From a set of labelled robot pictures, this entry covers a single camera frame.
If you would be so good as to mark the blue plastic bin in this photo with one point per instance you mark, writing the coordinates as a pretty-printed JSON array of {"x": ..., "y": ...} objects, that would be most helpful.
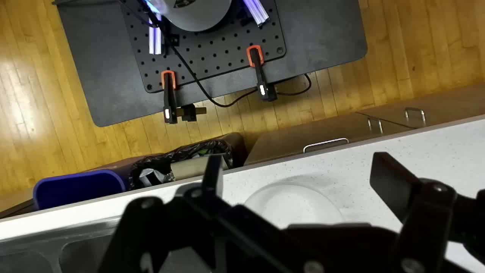
[{"x": 76, "y": 186}]

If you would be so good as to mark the stainless steel double sink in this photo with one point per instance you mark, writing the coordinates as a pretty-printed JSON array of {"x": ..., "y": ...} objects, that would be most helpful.
[{"x": 31, "y": 252}]

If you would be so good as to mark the translucent white plastic bowl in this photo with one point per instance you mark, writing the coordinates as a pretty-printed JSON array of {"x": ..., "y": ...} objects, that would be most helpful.
[{"x": 293, "y": 201}]

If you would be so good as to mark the orange and black clamp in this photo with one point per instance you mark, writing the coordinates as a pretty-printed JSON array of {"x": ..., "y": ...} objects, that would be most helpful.
[
  {"x": 260, "y": 76},
  {"x": 169, "y": 100}
]

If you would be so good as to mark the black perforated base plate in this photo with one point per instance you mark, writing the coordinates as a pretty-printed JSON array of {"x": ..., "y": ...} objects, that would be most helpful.
[{"x": 222, "y": 50}]

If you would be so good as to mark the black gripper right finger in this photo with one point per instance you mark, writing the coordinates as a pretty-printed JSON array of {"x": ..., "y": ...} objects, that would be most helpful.
[{"x": 395, "y": 183}]

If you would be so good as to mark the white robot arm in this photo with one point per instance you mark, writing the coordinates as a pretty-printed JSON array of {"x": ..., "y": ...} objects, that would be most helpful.
[{"x": 198, "y": 15}]

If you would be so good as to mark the shiny metal frame bar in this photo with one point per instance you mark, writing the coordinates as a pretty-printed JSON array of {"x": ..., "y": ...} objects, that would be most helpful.
[
  {"x": 257, "y": 10},
  {"x": 155, "y": 39}
]

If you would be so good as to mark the wooden drawer front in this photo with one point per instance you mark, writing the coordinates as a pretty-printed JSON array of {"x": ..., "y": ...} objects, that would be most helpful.
[
  {"x": 449, "y": 103},
  {"x": 282, "y": 138}
]

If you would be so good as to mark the grey floor mat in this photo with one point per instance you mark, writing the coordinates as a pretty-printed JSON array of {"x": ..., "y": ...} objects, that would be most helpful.
[{"x": 323, "y": 30}]

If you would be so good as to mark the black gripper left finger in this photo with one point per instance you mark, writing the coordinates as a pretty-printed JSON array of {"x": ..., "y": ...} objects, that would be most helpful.
[{"x": 213, "y": 174}]

